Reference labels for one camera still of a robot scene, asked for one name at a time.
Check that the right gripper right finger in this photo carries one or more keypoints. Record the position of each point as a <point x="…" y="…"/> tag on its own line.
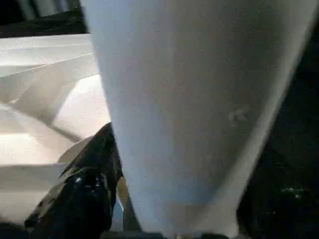
<point x="279" y="199"/>

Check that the black plastic mat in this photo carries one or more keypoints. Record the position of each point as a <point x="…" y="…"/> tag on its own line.
<point x="299" y="87"/>

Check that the white plastic table leg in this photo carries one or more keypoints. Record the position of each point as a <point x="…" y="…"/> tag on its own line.
<point x="187" y="99"/>

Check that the white plastic table top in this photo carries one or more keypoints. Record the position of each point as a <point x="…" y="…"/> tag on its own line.
<point x="45" y="112"/>

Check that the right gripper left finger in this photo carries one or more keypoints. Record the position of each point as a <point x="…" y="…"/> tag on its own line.
<point x="82" y="194"/>

